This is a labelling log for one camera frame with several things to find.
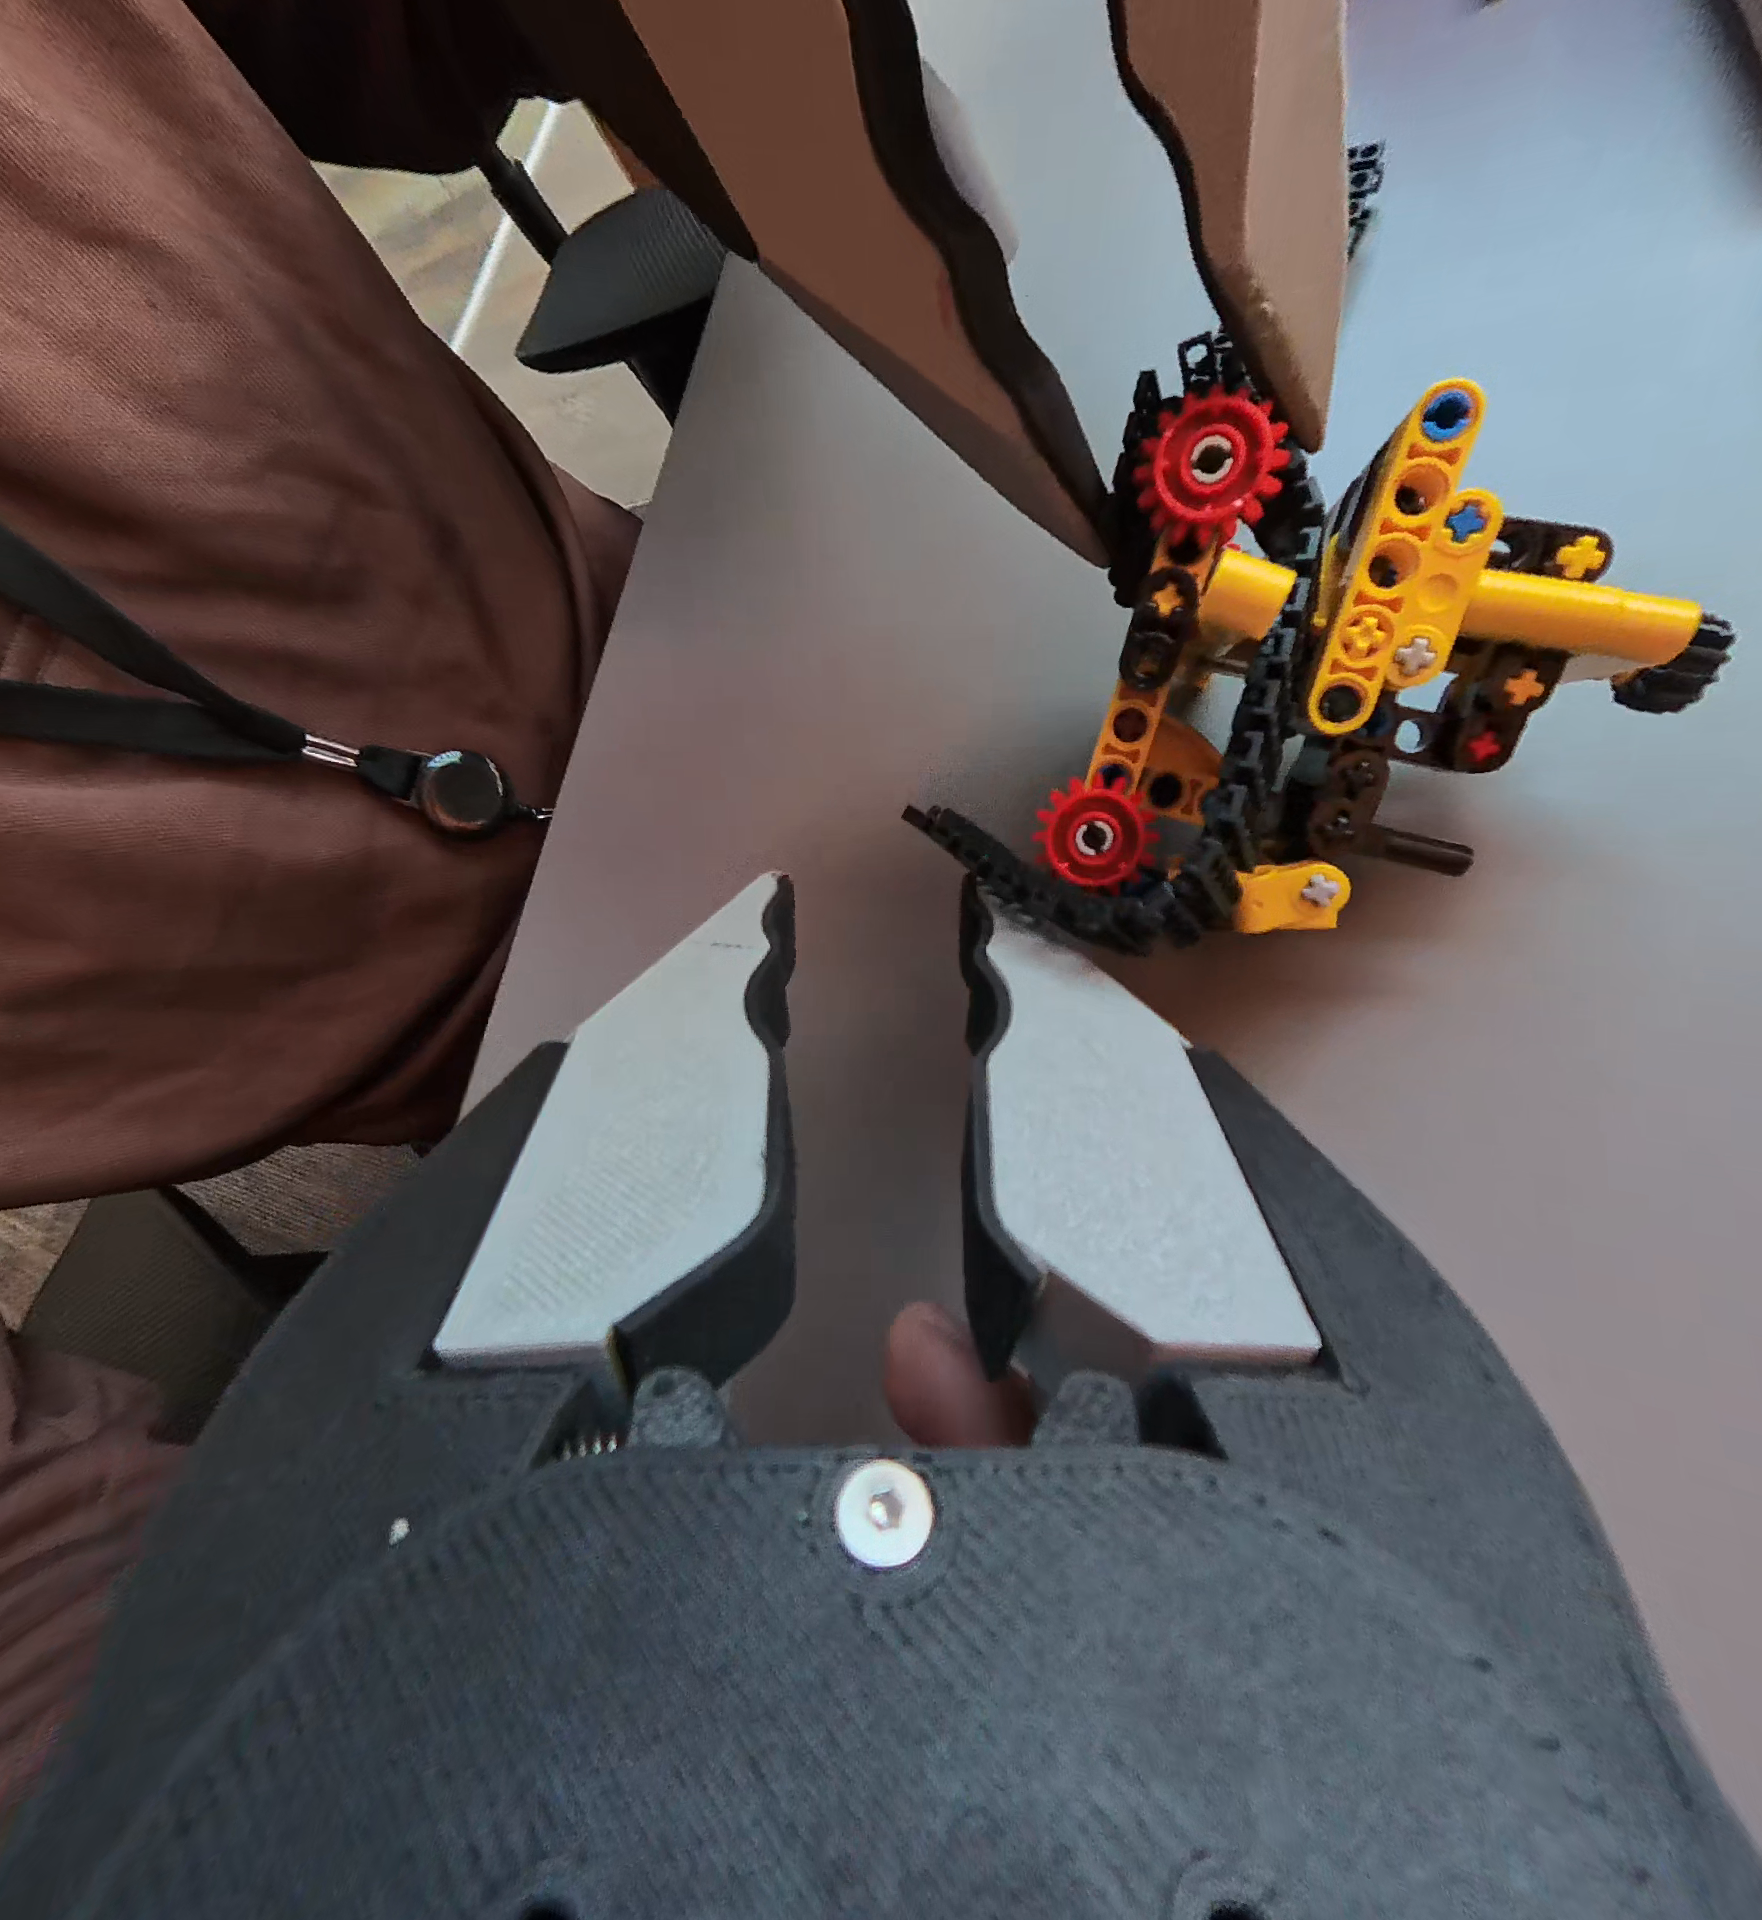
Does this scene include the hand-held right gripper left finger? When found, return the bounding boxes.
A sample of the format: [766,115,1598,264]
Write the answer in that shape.
[432,873,796,1390]

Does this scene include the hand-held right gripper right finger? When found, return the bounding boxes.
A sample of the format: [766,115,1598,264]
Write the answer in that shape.
[961,878,1325,1381]

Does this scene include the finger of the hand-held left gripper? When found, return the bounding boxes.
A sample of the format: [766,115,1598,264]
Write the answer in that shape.
[615,0,1114,569]
[1107,0,1351,452]

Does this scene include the yellow lego bulldozer model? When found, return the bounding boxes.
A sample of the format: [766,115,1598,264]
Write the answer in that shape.
[1035,332,1738,940]

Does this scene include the person's right hand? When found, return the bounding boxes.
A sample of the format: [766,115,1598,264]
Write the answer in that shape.
[885,1302,1040,1448]

